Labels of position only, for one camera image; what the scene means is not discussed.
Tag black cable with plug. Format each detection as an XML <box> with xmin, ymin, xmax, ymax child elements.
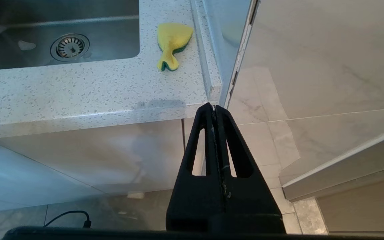
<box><xmin>44</xmin><ymin>210</ymin><xmax>92</xmax><ymax>229</ymax></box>

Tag brown wooden cabinet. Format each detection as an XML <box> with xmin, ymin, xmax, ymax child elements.
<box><xmin>315</xmin><ymin>175</ymin><xmax>384</xmax><ymax>234</ymax></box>

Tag white cabinet door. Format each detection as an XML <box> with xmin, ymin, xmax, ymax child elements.
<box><xmin>0</xmin><ymin>118</ymin><xmax>184</xmax><ymax>214</ymax></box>
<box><xmin>183</xmin><ymin>117</ymin><xmax>209</xmax><ymax>177</ymax></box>

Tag yellow green fish-shaped sponge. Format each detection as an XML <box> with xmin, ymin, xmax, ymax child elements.
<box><xmin>157</xmin><ymin>23</ymin><xmax>194</xmax><ymax>71</ymax></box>

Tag stainless steel sink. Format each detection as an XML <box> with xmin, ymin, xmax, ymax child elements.
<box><xmin>0</xmin><ymin>0</ymin><xmax>140</xmax><ymax>71</ymax></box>

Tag round metal drain strainer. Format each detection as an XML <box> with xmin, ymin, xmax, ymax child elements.
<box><xmin>49</xmin><ymin>33</ymin><xmax>90</xmax><ymax>62</ymax></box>

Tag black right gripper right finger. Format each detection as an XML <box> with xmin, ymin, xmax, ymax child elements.
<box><xmin>215</xmin><ymin>105</ymin><xmax>286</xmax><ymax>233</ymax></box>

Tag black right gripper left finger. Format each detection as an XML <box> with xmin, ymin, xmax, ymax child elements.
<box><xmin>166</xmin><ymin>103</ymin><xmax>226</xmax><ymax>233</ymax></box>

